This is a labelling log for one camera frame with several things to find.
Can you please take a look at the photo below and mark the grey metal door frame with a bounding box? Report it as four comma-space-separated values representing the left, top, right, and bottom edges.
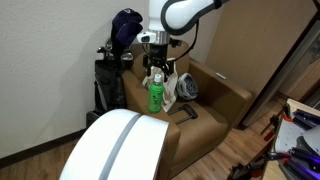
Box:
241, 20, 320, 128

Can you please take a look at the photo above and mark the navy golf head cover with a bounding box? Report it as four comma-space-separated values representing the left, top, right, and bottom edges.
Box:
113, 21, 144, 56
111, 8, 144, 32

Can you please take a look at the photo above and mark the red black bar clamp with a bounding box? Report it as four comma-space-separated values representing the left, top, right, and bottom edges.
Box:
229, 151, 293, 180

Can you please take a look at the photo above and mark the brown leather armchair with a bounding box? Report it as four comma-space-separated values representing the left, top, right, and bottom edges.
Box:
121, 39, 253, 180

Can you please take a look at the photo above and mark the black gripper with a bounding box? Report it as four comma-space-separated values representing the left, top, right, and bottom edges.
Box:
142, 42, 177, 84

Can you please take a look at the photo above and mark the black bar with purple light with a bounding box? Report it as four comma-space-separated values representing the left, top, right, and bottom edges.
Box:
292, 108, 320, 132

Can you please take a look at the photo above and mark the black luggage handle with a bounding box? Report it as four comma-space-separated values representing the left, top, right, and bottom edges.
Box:
167, 103, 199, 126

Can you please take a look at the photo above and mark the black baseboard strip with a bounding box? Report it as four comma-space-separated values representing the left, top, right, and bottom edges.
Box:
0, 128, 88, 169

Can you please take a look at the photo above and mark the white canvas tote bag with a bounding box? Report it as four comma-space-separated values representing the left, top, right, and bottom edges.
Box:
141, 57, 180, 114

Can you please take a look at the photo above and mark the orange black bar clamp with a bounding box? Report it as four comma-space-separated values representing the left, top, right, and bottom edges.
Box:
259, 103, 295, 143

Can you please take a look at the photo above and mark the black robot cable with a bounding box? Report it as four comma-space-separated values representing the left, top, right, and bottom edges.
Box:
166, 19, 201, 64

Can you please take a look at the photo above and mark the grey mount plate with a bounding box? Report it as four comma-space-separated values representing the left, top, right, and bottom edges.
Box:
289, 125, 320, 158

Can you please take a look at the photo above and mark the green plastic bottle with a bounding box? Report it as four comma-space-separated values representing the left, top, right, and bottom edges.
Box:
147, 73, 165, 114

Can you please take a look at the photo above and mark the black golf bag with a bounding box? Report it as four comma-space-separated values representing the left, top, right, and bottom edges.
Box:
93, 59, 128, 114

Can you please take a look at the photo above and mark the small white tag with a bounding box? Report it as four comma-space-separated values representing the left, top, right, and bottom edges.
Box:
214, 72, 228, 81

